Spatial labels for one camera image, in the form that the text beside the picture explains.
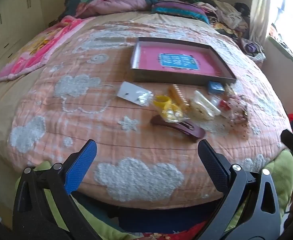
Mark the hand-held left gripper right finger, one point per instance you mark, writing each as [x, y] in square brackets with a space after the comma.
[215, 166]

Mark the pink cartoon blanket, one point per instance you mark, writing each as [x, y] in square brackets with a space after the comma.
[36, 47]

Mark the maroon hair clip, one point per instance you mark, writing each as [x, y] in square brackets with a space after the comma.
[179, 128]

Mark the small blue box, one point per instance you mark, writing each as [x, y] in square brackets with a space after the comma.
[215, 87]

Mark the cream curtain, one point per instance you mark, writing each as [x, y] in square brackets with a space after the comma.
[260, 10]

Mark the shallow box with pink bottom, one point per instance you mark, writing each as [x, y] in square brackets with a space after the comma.
[179, 60]

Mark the beige bed sheet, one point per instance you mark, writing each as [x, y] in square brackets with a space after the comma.
[4, 105]

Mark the orange pearl hair clip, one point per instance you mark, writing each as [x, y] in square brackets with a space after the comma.
[177, 95]

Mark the pink feathery hair accessory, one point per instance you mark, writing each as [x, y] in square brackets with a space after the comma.
[236, 110]

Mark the white earring card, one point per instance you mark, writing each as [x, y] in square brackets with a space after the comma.
[131, 93]

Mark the cream wardrobe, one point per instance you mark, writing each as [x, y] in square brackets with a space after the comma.
[9, 22]

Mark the striped purple pillow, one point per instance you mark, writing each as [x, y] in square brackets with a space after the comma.
[179, 8]

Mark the pile of clothes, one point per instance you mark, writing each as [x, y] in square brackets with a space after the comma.
[221, 12]

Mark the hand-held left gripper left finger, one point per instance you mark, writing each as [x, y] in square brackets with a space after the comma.
[80, 166]

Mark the white hair claw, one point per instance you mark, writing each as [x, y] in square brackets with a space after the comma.
[202, 106]

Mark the basket with clothes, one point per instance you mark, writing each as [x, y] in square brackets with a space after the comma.
[254, 50]

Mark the window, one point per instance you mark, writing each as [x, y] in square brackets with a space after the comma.
[290, 17]

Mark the pink and navy duvet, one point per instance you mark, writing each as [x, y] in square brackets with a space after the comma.
[106, 3]

